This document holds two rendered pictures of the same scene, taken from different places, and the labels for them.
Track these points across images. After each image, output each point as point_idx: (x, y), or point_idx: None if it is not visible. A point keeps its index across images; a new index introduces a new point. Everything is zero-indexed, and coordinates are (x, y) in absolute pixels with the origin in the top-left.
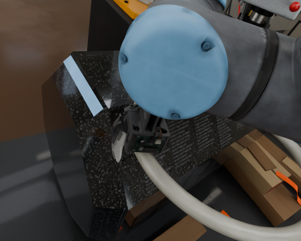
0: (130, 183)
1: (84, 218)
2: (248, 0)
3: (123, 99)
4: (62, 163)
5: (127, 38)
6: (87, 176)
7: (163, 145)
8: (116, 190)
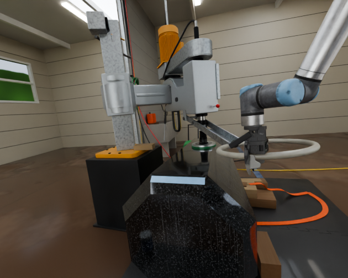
0: (243, 206)
1: (235, 267)
2: (199, 112)
3: (203, 170)
4: (182, 258)
5: (287, 87)
6: (226, 221)
7: (268, 145)
8: (243, 214)
